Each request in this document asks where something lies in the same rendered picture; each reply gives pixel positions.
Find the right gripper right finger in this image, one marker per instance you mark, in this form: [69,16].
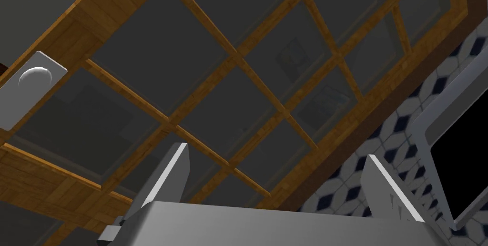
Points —
[387,192]

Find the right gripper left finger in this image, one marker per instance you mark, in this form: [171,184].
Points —
[169,179]

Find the grey framed black appliance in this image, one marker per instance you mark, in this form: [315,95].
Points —
[453,147]

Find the wooden glass-paned door leaf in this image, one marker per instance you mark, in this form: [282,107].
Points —
[213,86]

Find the grey round door knob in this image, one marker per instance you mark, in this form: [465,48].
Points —
[32,86]

